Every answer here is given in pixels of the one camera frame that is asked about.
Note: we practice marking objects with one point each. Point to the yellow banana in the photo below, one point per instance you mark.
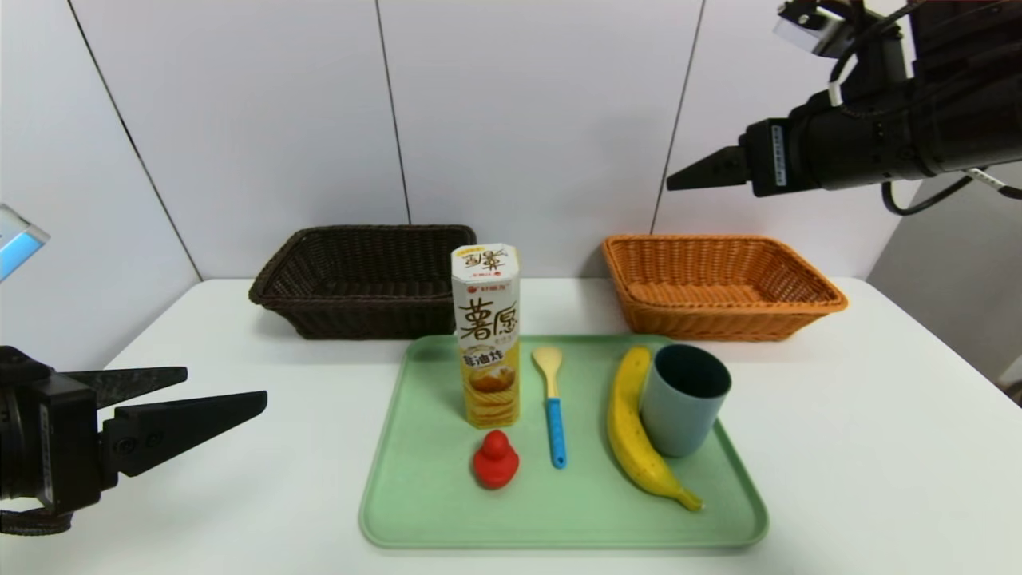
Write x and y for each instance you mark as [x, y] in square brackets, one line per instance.
[627, 431]

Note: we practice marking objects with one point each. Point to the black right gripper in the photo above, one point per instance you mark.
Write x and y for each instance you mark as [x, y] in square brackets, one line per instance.
[773, 157]

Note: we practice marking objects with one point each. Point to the light green plastic tray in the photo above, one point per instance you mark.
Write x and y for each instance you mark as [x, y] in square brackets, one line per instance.
[591, 495]

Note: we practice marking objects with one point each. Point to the yellow white snack carton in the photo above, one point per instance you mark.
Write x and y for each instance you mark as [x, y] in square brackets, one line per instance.
[487, 383]

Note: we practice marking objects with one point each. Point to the dark brown wicker basket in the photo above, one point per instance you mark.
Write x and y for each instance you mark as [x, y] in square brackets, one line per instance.
[319, 271]

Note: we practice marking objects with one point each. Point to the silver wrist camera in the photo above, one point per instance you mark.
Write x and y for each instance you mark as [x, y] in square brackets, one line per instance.
[806, 28]
[16, 243]

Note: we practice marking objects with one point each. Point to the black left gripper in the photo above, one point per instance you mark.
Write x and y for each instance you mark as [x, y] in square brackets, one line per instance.
[65, 443]

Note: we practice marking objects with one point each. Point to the red rubber duck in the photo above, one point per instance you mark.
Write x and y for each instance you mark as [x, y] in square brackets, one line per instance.
[495, 465]

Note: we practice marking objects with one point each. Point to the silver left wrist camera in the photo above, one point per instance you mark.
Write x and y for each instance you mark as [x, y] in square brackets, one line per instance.
[16, 243]

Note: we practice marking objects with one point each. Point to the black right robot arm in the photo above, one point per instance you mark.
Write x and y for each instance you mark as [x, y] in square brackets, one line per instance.
[942, 120]

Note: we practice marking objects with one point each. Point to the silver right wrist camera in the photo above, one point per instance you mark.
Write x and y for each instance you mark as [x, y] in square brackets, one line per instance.
[806, 28]

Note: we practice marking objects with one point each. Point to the orange wicker basket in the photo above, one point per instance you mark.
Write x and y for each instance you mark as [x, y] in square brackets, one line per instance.
[703, 319]

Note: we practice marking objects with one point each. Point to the grey blue plastic cup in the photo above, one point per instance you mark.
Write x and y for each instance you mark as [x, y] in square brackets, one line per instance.
[677, 421]

